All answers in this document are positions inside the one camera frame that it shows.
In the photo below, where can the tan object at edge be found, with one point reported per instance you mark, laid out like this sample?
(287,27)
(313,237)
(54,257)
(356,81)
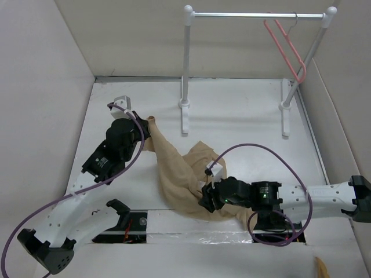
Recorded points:
(322,271)

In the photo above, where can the white metal clothes rack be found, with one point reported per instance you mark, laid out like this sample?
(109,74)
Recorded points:
(263,44)

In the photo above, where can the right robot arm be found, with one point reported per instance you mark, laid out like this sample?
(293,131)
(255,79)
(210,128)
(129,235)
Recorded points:
(349,199)

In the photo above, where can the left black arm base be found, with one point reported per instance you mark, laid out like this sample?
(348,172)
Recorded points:
(131,226)

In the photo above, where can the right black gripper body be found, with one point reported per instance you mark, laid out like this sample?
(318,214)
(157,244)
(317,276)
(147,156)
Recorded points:
(210,191)

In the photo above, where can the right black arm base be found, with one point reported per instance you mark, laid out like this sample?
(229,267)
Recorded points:
(272,228)

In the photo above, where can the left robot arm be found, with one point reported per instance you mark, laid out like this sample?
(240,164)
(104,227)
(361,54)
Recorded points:
(53,242)

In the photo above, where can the beige t shirt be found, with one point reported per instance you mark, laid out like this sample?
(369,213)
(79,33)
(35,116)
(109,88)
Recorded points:
(181,177)

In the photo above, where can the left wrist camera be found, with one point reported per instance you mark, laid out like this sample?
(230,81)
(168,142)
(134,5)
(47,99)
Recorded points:
(121,104)

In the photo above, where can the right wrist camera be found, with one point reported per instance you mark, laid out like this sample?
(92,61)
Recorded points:
(215,171)

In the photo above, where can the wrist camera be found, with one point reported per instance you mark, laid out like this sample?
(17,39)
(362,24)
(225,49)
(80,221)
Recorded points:
(121,104)
(215,171)

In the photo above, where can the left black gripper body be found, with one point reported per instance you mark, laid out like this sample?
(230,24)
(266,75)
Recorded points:
(138,135)

